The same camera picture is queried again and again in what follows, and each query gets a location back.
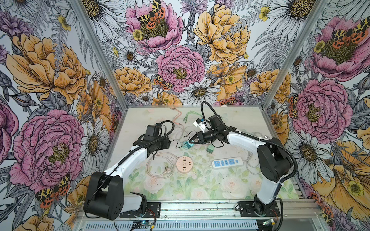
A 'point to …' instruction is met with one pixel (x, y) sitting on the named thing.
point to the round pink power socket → (184, 164)
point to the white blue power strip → (227, 162)
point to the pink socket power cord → (162, 154)
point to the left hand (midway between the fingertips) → (166, 146)
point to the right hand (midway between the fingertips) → (192, 145)
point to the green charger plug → (210, 148)
